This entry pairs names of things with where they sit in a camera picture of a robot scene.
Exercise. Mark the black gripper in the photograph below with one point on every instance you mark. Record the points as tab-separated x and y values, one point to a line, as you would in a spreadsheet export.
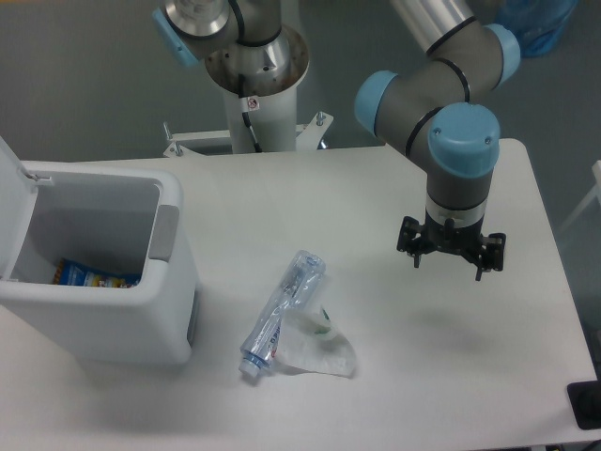
416	240

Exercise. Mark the crushed clear plastic bottle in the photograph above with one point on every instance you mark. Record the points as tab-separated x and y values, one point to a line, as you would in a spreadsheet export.
294	291

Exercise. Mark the white plastic bag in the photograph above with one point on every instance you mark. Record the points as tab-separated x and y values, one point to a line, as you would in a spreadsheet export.
310	342

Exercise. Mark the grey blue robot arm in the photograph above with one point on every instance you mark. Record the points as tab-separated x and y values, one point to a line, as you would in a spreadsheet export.
433	118

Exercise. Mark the white trash can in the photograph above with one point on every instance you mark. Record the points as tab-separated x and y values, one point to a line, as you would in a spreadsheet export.
113	219

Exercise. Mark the black device at edge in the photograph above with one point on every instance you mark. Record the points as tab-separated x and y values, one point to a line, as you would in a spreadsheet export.
584	398

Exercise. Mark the blue plastic bag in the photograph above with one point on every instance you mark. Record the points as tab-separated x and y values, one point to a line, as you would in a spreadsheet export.
537	25

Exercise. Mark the blue snack wrapper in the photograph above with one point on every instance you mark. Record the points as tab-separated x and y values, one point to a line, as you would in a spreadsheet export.
72	273

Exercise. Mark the white frame at right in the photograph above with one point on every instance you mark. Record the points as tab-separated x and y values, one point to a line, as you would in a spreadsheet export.
592	196

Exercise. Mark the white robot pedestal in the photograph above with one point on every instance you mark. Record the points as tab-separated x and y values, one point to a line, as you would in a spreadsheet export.
259	87

